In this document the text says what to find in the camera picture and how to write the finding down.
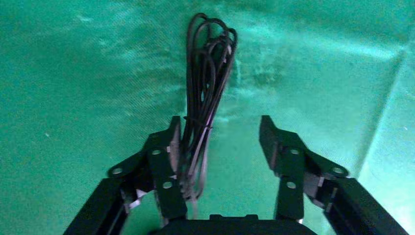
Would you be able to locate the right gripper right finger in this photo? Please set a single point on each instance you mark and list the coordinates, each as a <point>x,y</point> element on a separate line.
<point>290,194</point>

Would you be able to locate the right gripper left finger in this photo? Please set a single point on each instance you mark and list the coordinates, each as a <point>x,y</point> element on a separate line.
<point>165,194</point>

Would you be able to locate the green table cloth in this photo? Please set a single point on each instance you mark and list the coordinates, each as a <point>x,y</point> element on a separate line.
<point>81,81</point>

